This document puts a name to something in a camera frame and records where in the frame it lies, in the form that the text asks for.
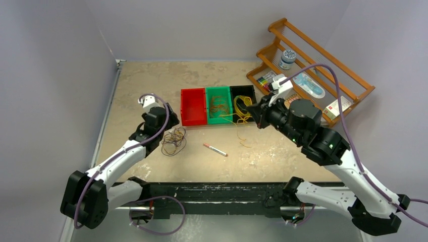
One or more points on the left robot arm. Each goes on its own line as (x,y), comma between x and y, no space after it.
(90,195)

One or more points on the orange white marker pen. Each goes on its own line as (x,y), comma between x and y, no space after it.
(215,149)

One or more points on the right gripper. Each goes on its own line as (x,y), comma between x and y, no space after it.
(259,112)

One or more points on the red plastic bin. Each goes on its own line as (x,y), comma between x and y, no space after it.
(193,107)

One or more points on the black plastic bin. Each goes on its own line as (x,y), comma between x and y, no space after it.
(238,107)

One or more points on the green plastic bin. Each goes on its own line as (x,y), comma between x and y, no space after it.
(219,105)

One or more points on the orange spiral notebook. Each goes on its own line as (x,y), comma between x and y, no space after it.
(292,98)

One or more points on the blue blister pack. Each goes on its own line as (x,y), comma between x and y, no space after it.
(306,83)

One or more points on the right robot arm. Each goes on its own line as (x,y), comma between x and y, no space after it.
(370,206)

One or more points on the white round jar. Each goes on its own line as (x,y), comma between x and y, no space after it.
(287,59)

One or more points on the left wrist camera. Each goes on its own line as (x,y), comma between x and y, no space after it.
(148,101)

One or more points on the marker pen pack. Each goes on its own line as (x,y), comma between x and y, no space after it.
(266,79)

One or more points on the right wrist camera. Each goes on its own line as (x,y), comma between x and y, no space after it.
(280,87)

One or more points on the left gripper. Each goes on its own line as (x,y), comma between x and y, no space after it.
(172,120)

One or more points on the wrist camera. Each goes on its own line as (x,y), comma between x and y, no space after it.
(280,87)
(148,101)

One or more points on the white red box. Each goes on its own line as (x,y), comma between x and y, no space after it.
(332,110)

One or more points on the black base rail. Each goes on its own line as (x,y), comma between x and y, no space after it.
(266,199)

